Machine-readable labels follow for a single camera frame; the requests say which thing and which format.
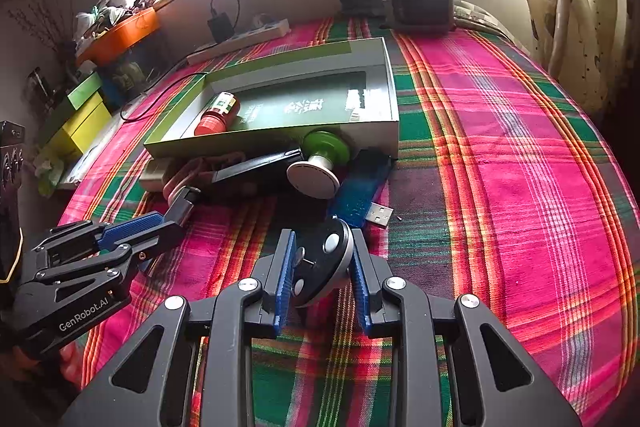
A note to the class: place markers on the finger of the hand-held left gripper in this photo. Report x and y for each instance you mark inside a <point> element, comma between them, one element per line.
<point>155,239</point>
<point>130,228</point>

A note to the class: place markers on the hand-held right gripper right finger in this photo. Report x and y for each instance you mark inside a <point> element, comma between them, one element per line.
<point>361,292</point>

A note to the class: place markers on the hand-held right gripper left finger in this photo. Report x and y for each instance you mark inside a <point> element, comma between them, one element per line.
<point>285,279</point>

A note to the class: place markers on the black round metal disc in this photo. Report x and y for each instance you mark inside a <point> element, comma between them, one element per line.
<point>325,257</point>

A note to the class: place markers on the blue translucent usb device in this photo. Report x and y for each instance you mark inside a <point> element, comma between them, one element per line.
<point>357,192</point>

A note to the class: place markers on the green and white knob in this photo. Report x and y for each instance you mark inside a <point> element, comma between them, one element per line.
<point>315,177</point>

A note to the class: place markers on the green cardboard box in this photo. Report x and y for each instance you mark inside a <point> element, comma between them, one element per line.
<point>325,137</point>

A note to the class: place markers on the person's left hand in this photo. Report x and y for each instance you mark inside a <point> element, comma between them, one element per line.
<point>75,359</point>

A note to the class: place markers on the white rectangular block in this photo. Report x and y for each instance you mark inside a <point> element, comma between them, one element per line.
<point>155,177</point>

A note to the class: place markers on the light green plastic bag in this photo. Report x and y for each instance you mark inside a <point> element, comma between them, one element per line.
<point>50,177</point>

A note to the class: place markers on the green and yellow storage box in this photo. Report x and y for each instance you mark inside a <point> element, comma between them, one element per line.
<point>85,117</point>

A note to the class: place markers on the brown bottle with red cap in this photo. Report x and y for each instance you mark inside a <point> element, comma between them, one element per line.
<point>212,124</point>

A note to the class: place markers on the dark glass tank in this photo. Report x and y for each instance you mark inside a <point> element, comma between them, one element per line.
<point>130,72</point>

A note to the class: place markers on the orange tray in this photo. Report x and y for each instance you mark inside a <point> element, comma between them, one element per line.
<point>125,34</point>

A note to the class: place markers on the plaid blanket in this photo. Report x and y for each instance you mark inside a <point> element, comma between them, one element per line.
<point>500,157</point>

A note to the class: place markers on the assorted clutter pile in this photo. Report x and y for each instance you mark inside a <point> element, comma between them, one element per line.
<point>110,12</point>

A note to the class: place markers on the black charger adapter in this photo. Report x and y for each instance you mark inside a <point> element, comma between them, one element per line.
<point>221,27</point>

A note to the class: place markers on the white power strip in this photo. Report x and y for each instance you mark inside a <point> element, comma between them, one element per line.
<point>250,34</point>

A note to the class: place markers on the dark patterned pouch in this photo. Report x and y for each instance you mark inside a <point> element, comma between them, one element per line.
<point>357,2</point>

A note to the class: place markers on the heart print curtain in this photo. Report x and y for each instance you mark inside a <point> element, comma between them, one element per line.
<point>575,7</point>

